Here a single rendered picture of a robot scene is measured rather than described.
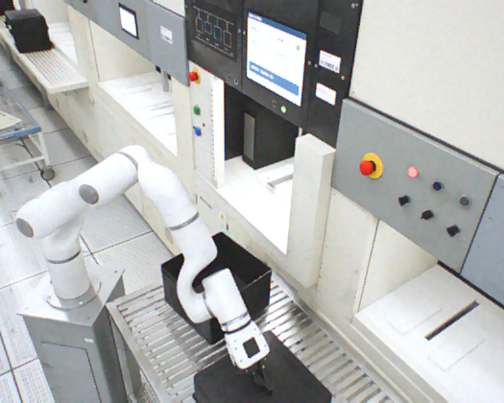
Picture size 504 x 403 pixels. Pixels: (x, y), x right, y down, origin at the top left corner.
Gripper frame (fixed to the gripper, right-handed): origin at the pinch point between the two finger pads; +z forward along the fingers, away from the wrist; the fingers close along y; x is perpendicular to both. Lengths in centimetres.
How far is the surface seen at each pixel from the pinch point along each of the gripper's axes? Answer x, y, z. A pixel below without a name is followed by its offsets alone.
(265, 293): 22.5, 23.5, -16.1
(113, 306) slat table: 51, -19, -33
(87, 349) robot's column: 62, -31, -23
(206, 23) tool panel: 14, 42, -112
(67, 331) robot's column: 59, -35, -32
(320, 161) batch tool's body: -21, 34, -48
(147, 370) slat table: 29.3, -21.3, -11.8
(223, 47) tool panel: 10, 41, -101
